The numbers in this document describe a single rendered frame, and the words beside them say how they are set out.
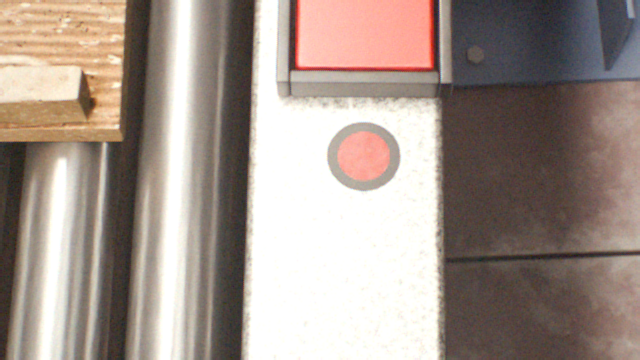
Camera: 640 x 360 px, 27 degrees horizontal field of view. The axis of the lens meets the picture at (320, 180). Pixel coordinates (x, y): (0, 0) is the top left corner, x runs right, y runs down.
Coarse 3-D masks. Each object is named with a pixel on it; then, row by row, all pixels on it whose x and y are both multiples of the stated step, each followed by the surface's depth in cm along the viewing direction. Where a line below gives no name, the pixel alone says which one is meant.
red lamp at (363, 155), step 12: (360, 132) 57; (348, 144) 57; (360, 144) 57; (372, 144) 57; (384, 144) 57; (348, 156) 57; (360, 156) 57; (372, 156) 57; (384, 156) 57; (348, 168) 57; (360, 168) 57; (372, 168) 57; (384, 168) 57
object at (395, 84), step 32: (288, 0) 58; (448, 0) 57; (288, 32) 57; (448, 32) 57; (288, 64) 57; (448, 64) 56; (288, 96) 58; (320, 96) 58; (352, 96) 58; (384, 96) 58; (416, 96) 57; (448, 96) 57
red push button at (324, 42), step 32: (320, 0) 58; (352, 0) 58; (384, 0) 58; (416, 0) 58; (320, 32) 57; (352, 32) 57; (384, 32) 57; (416, 32) 57; (320, 64) 57; (352, 64) 57; (384, 64) 57; (416, 64) 57
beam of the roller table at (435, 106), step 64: (256, 0) 60; (256, 64) 59; (256, 128) 57; (320, 128) 57; (256, 192) 56; (320, 192) 56; (384, 192) 56; (256, 256) 55; (320, 256) 55; (384, 256) 55; (256, 320) 55; (320, 320) 55; (384, 320) 54
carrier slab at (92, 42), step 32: (0, 0) 57; (32, 0) 57; (64, 0) 57; (96, 0) 57; (128, 0) 58; (0, 32) 57; (32, 32) 57; (64, 32) 57; (96, 32) 57; (128, 32) 57; (0, 64) 56; (32, 64) 56; (64, 64) 56; (96, 64) 56; (128, 64) 57; (96, 96) 56; (0, 128) 55; (32, 128) 55; (64, 128) 55; (96, 128) 55
